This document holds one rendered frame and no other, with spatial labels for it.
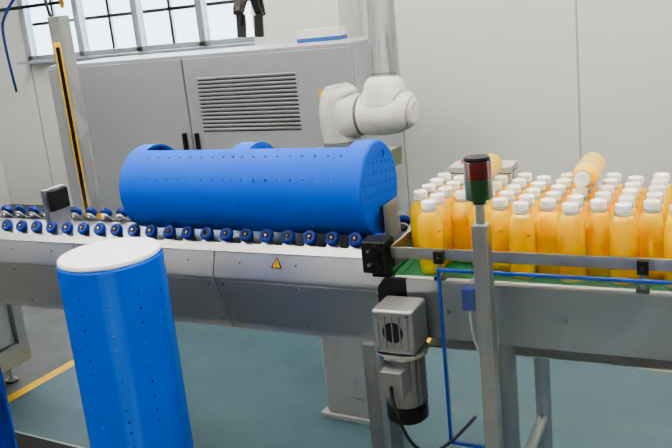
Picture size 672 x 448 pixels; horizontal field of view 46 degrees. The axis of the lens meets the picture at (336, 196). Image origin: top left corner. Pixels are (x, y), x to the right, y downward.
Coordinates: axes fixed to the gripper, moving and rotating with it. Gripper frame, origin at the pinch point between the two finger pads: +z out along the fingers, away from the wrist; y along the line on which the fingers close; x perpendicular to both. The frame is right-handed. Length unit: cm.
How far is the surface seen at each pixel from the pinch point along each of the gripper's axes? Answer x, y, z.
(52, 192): 82, -1, 54
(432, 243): -66, -36, 57
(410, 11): 10, 271, -13
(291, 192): -22, -26, 46
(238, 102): 80, 158, 35
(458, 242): -71, -26, 59
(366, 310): -43, -24, 81
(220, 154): 5.0, -16.6, 36.7
